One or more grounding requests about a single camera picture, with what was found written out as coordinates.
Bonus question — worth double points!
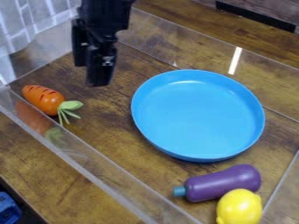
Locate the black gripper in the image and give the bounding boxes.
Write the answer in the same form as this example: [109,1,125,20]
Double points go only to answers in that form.
[70,0,134,87]

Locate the orange toy carrot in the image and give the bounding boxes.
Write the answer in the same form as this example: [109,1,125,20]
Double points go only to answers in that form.
[21,85,82,124]

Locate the blue round tray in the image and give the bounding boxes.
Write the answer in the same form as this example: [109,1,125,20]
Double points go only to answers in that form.
[130,69,265,163]

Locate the white patterned curtain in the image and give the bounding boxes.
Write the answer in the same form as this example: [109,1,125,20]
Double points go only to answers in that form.
[0,0,82,56]

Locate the dark baseboard strip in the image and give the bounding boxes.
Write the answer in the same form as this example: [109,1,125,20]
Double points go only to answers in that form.
[214,0,296,33]

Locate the purple toy eggplant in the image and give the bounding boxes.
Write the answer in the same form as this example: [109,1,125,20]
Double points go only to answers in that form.
[172,164,261,202]

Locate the blue object at corner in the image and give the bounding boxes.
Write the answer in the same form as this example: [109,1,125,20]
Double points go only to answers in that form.
[0,192,22,224]

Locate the yellow toy lemon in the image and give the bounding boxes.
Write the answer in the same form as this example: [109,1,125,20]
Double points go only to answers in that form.
[216,189,263,224]

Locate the clear acrylic enclosure wall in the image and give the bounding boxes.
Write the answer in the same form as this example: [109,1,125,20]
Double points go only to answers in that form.
[0,10,299,224]

